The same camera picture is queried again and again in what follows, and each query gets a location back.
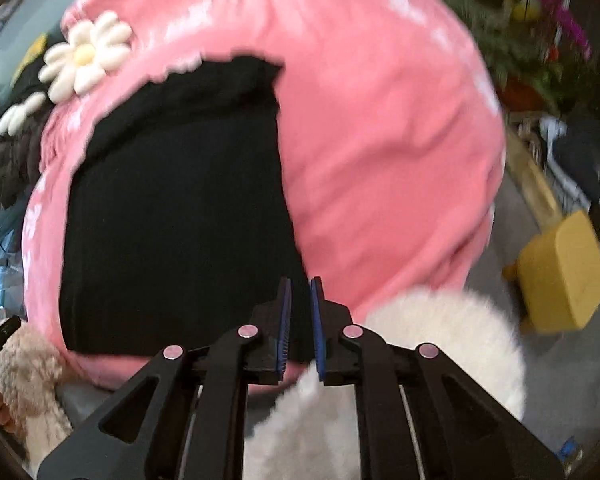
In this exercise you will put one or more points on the pink printed blanket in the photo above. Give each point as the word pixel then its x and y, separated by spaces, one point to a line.
pixel 380 135

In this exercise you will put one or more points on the cream fluffy coat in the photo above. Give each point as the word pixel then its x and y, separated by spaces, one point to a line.
pixel 430 320

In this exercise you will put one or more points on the person's left hand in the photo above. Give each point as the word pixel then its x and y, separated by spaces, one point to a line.
pixel 0 412

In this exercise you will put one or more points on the black garment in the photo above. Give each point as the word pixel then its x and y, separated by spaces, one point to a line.
pixel 180 210

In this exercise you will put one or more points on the large daisy flower pillow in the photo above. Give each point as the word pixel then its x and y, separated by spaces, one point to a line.
pixel 82 55

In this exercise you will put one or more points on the dark blue rack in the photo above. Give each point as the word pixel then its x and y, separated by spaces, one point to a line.
pixel 580 160

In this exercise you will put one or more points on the purple orchid flowers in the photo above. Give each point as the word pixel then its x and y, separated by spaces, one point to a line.
pixel 565 20

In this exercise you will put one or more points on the yellow stool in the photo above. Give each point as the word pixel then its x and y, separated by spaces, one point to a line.
pixel 560 270

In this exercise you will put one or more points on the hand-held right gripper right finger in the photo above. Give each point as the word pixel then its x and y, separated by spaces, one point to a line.
pixel 319 332

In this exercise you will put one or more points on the wooden plank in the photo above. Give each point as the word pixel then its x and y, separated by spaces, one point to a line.
pixel 535 180

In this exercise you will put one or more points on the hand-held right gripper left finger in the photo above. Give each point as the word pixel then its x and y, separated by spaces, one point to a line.
pixel 285 332

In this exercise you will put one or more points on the dark brown puffer jacket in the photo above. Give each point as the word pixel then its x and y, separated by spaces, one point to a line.
pixel 12 165

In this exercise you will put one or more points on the green potted plant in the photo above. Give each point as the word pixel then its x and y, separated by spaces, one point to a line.
pixel 505 45

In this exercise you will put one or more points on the small daisy flower pillow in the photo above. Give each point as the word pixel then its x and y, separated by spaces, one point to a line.
pixel 20 112

